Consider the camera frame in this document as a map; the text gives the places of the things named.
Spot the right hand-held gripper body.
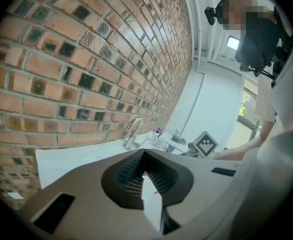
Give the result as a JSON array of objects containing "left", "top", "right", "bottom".
[{"left": 183, "top": 131, "right": 220, "bottom": 159}]

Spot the chrome faucet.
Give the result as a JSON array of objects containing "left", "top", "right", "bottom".
[{"left": 123, "top": 117, "right": 148, "bottom": 150}]

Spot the white sink basin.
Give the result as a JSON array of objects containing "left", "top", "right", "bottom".
[{"left": 35, "top": 131, "right": 212, "bottom": 190}]

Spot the white soap bottle blue pump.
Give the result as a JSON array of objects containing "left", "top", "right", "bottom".
[{"left": 151, "top": 127, "right": 163, "bottom": 145}]

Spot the person's white shirt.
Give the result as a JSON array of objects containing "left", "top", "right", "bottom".
[{"left": 253, "top": 71, "right": 280, "bottom": 123}]

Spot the black box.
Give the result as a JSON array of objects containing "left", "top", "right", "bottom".
[{"left": 171, "top": 128, "right": 182, "bottom": 143}]

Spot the black head camera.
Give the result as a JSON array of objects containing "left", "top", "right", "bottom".
[{"left": 204, "top": 6, "right": 218, "bottom": 26}]

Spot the white wall plate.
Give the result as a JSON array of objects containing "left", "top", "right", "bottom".
[{"left": 7, "top": 191, "right": 25, "bottom": 200}]

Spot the person's right forearm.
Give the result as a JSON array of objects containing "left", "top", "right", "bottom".
[{"left": 212, "top": 118, "right": 275, "bottom": 161}]

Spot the window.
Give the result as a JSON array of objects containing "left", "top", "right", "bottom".
[{"left": 237, "top": 83, "right": 263, "bottom": 135}]

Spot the black chest monitor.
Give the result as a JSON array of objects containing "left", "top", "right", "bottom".
[{"left": 235, "top": 11, "right": 283, "bottom": 71}]

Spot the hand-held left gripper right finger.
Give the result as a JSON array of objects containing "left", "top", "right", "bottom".
[{"left": 144, "top": 149, "right": 194, "bottom": 207}]

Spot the white side table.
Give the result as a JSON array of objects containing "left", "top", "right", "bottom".
[{"left": 161, "top": 131, "right": 195, "bottom": 155}]

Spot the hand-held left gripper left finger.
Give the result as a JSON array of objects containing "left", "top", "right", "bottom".
[{"left": 101, "top": 149, "right": 145, "bottom": 210}]

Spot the ceiling light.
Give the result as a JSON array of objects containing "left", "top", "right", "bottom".
[{"left": 226, "top": 36, "right": 240, "bottom": 51}]

